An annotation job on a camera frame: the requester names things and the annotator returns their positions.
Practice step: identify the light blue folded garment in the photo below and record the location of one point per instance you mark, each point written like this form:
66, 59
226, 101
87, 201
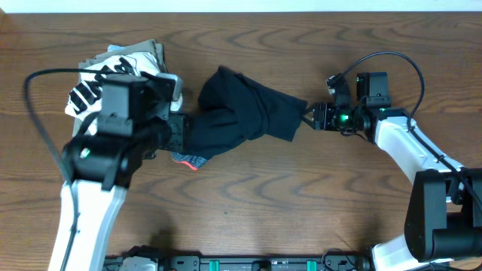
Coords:
112, 47

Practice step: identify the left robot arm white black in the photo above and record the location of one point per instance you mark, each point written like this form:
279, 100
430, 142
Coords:
134, 122

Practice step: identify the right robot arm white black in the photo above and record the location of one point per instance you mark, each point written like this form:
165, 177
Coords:
443, 220

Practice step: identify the white shirt with black print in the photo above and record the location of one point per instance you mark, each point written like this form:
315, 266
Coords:
86, 96

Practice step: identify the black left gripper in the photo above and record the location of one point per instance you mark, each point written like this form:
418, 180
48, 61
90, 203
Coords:
180, 132

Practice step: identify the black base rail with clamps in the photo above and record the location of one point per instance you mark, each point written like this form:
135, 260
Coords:
149, 258

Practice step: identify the grey-beige folded garment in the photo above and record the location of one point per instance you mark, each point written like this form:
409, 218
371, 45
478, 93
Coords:
150, 46

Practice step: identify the black shorts with grey waistband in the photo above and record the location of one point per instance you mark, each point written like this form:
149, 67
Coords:
236, 109

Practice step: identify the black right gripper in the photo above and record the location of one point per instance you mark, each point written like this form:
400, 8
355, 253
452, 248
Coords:
321, 116

